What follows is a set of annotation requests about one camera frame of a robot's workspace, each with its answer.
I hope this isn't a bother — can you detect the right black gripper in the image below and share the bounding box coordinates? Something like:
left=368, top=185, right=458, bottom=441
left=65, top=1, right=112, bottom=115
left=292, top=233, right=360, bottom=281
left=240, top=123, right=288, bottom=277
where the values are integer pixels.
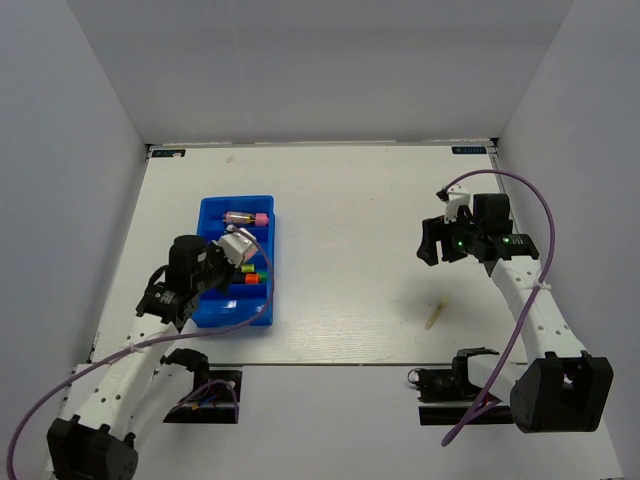
left=417, top=207, right=483, bottom=266

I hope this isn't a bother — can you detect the orange cap black highlighter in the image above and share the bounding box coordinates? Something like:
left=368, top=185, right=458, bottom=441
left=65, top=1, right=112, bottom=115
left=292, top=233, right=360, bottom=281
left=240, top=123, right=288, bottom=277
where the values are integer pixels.
left=232, top=272, right=262, bottom=285

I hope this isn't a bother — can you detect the pink cap crayon tube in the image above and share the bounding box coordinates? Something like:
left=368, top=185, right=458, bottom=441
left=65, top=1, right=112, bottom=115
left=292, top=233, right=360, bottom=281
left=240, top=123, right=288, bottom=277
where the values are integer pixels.
left=222, top=211, right=270, bottom=227

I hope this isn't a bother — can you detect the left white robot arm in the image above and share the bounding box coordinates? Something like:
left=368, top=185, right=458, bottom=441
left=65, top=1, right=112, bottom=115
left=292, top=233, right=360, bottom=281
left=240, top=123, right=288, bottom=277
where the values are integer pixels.
left=47, top=228, right=257, bottom=479

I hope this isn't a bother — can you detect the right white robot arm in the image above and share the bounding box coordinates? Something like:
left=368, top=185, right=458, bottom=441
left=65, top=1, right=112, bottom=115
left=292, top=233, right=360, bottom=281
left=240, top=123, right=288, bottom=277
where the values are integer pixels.
left=417, top=185, right=613, bottom=433

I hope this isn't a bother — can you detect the blue compartment tray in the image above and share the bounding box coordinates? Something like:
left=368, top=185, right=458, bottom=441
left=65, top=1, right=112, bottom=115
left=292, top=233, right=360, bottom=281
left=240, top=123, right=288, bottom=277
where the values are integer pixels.
left=193, top=195, right=276, bottom=328

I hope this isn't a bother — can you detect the right table corner label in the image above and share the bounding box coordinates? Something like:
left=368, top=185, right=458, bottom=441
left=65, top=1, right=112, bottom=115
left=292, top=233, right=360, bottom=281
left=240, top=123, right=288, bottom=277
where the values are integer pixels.
left=451, top=145, right=487, bottom=155

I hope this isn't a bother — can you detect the table corner label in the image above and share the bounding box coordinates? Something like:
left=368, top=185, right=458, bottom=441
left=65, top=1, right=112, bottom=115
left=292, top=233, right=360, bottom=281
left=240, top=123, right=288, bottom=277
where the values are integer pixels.
left=451, top=145, right=487, bottom=155
left=150, top=149, right=186, bottom=158

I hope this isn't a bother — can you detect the left table corner label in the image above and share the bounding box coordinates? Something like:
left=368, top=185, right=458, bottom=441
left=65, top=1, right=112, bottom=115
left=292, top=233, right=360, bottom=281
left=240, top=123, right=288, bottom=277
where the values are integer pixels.
left=150, top=149, right=186, bottom=158

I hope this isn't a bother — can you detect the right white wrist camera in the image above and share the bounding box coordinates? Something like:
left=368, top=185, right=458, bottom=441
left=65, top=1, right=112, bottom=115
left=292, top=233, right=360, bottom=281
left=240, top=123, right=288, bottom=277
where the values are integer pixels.
left=436, top=184, right=471, bottom=224

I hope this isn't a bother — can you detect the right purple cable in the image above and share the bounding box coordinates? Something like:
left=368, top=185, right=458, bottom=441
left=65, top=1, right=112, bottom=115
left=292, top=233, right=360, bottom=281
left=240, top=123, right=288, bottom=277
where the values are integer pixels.
left=440, top=169, right=557, bottom=447

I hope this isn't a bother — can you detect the purple cable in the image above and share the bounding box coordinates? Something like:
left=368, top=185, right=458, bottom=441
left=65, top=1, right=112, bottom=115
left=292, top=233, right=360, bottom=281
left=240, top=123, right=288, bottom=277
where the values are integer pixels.
left=440, top=169, right=557, bottom=447
left=6, top=225, right=276, bottom=480

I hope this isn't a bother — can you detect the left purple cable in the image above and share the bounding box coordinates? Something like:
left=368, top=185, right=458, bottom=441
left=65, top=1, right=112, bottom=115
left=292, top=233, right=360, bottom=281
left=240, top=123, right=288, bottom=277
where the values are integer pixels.
left=6, top=225, right=276, bottom=480

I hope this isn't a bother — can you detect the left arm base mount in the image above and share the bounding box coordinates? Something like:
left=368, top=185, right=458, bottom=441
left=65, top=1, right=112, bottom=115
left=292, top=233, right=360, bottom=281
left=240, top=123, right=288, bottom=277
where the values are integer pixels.
left=164, top=369, right=243, bottom=425

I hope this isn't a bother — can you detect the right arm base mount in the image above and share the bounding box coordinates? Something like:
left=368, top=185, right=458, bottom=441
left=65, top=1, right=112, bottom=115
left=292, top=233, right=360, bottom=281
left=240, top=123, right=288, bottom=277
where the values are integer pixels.
left=407, top=367, right=515, bottom=427

